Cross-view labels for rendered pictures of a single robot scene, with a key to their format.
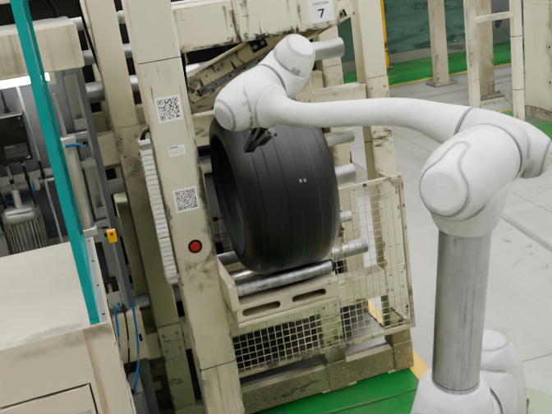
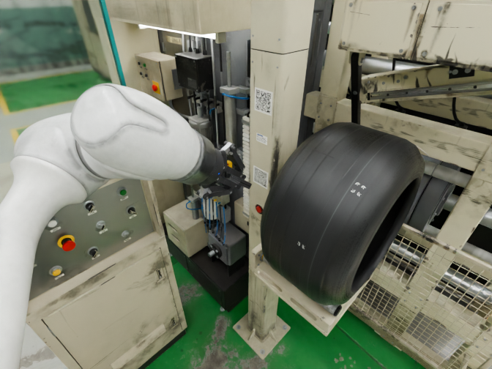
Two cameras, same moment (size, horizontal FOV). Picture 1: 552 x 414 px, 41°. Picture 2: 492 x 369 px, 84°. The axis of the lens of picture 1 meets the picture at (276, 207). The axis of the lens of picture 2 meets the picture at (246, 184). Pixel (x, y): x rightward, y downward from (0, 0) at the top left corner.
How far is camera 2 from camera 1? 1.77 m
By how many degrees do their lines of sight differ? 55
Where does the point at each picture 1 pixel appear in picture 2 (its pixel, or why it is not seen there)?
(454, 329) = not seen: outside the picture
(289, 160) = (302, 218)
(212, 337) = not seen: hidden behind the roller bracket
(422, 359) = not seen: outside the picture
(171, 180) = (254, 157)
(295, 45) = (79, 110)
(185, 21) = (362, 15)
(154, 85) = (256, 75)
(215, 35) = (387, 42)
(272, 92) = (17, 167)
